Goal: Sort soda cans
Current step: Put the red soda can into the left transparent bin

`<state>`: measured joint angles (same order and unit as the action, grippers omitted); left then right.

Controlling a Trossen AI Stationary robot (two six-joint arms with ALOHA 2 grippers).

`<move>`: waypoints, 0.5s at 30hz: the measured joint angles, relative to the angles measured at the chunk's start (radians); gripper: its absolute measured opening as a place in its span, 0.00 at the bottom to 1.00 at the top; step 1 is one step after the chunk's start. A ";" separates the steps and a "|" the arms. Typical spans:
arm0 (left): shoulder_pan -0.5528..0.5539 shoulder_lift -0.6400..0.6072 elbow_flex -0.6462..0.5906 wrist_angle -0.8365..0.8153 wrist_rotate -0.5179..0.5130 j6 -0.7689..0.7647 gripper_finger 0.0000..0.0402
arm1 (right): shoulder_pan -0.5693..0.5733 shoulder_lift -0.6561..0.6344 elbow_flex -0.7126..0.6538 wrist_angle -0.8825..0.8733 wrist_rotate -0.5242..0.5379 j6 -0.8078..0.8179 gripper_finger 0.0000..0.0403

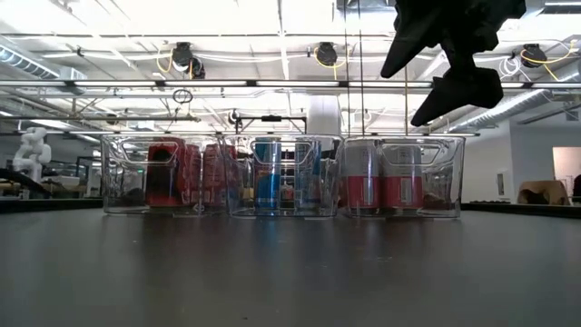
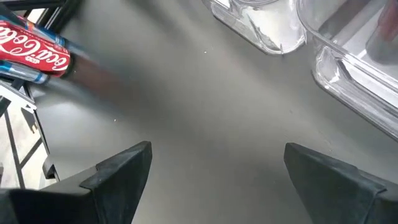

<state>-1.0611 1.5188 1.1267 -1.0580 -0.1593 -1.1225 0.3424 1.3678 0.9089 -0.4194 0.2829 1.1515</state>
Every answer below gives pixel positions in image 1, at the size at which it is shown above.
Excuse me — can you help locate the silver ventilation duct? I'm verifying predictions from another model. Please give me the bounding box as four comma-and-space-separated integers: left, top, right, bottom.
447, 58, 581, 134
0, 45, 87, 96

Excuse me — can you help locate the white pillar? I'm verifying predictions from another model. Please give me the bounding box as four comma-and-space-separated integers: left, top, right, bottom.
306, 94, 342, 136

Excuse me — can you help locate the grey horizontal pipe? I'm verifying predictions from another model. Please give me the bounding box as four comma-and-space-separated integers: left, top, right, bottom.
0, 115, 202, 124

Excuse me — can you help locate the black ceiling cable reel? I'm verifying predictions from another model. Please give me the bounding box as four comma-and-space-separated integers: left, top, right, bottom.
315, 41, 340, 68
520, 43, 548, 69
171, 40, 207, 81

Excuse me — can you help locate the black stand bar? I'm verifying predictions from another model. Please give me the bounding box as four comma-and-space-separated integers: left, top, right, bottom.
233, 114, 309, 136

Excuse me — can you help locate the Spindrift can lowercase raspberry lime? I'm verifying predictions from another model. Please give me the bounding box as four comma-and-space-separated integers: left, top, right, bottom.
340, 138, 381, 211
379, 144, 425, 211

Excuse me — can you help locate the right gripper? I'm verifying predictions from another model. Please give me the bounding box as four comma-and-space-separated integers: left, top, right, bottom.
379, 0, 527, 128

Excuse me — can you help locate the clear plastic bin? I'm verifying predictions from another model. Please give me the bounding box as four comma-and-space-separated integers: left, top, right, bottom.
222, 134, 345, 219
340, 134, 468, 220
100, 134, 228, 217

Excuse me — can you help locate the blue silver Red Bull can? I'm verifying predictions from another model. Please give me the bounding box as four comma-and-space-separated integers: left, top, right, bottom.
252, 137, 283, 211

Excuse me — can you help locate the cardboard box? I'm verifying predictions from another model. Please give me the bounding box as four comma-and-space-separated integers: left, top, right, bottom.
517, 179, 572, 206

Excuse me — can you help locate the long ceiling light bar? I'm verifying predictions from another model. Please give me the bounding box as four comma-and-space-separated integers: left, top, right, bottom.
0, 79, 581, 90

